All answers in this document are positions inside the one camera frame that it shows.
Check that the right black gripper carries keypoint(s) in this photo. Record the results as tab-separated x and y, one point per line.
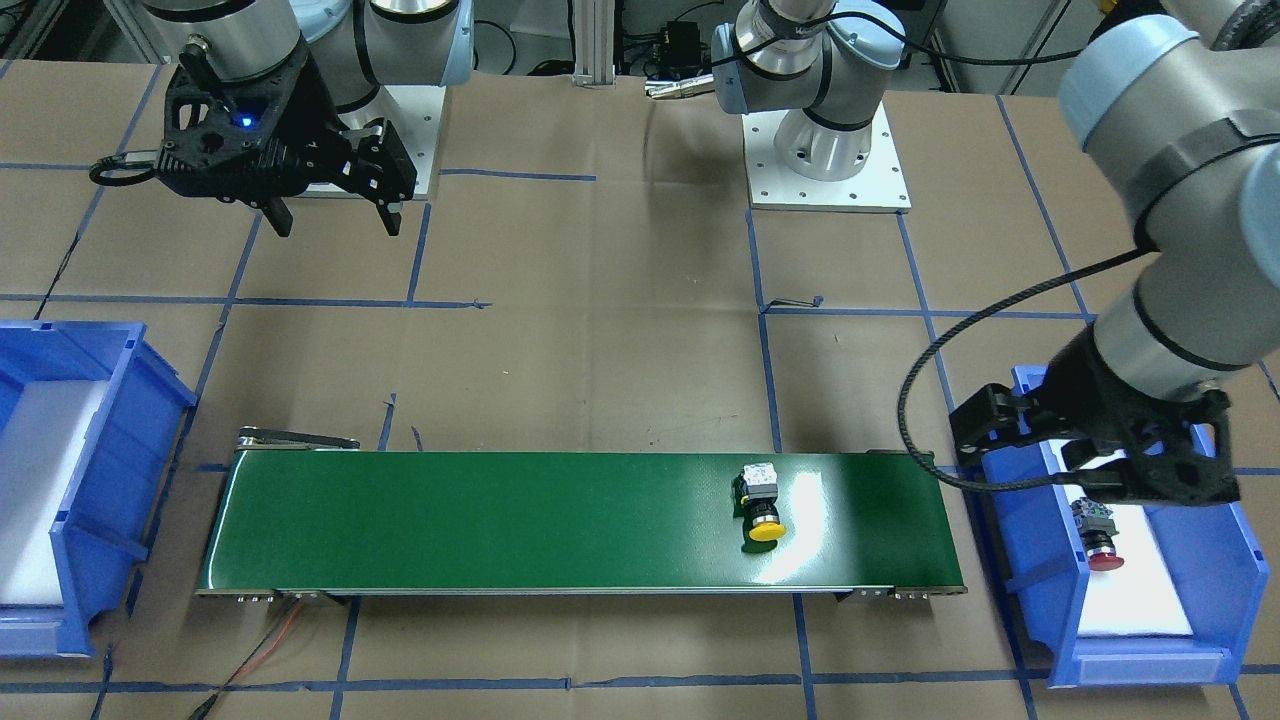
322	128

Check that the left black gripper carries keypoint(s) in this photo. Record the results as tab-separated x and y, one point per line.
1082	388

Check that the red push button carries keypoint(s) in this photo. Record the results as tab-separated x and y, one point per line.
1094	521

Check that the yellow push button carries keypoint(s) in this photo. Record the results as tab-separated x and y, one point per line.
758	489

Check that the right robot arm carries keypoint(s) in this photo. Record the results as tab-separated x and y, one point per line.
358	46

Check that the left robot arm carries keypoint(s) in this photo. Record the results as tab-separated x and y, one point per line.
1179	111

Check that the blue bin robot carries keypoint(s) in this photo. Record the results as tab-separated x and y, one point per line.
99	534
1215	562

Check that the white foam in bin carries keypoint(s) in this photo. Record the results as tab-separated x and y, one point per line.
1138	600
42	441

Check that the green conveyor belt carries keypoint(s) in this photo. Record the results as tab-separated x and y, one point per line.
360	523

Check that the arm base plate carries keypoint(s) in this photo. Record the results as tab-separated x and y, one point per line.
795	165
417	112

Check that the aluminium frame post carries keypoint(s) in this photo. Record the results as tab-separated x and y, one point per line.
593	36

